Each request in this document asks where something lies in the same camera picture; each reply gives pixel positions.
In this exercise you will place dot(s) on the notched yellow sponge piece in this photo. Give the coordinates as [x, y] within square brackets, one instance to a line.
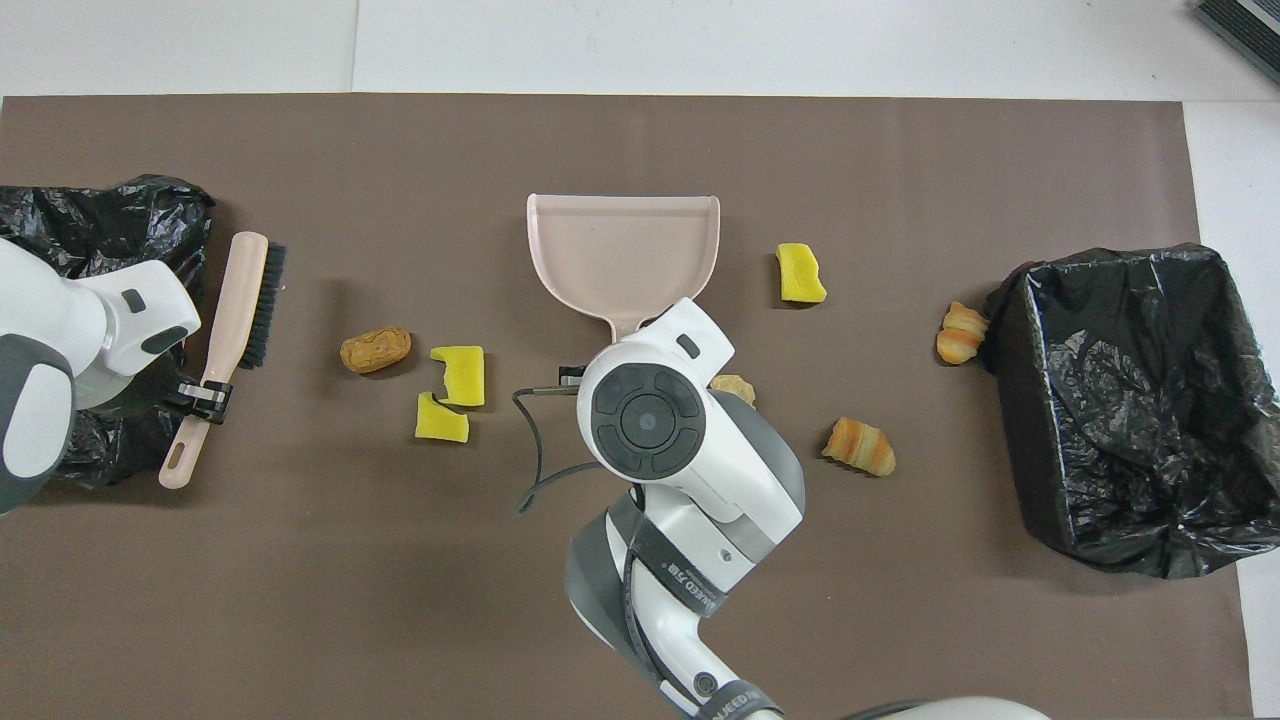
[465, 375]

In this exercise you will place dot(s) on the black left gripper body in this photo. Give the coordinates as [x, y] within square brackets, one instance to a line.
[174, 400]

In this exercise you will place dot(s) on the crumpled black plastic bag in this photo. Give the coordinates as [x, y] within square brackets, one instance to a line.
[120, 220]

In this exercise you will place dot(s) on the open bin black liner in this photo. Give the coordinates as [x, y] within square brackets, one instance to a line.
[1150, 400]

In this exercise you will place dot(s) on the striped orange toy croissant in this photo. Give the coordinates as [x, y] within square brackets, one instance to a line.
[860, 448]
[962, 335]

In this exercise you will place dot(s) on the rounded yellow sponge piece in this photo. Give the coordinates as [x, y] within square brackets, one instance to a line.
[800, 275]

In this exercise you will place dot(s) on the beige brush black bristles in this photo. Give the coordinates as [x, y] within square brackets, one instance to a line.
[235, 300]

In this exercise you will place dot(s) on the pale foam chunk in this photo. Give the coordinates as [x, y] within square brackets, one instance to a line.
[740, 385]

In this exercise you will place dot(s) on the brown paper table mat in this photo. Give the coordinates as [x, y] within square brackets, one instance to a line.
[900, 150]

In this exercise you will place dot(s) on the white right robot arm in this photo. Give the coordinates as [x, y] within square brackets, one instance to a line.
[650, 420]

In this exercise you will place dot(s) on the brown bread roll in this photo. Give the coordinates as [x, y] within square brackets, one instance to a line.
[375, 350]

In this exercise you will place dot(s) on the beige plastic dustpan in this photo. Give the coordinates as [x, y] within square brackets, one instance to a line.
[620, 250]

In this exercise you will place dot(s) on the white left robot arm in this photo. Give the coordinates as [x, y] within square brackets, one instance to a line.
[50, 320]

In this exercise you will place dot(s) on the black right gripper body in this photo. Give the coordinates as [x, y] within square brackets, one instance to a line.
[570, 377]

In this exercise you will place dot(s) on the black ribbed device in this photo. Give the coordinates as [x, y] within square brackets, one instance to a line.
[1245, 25]

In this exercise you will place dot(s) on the small yellow sponge wedge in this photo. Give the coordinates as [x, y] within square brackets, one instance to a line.
[440, 425]

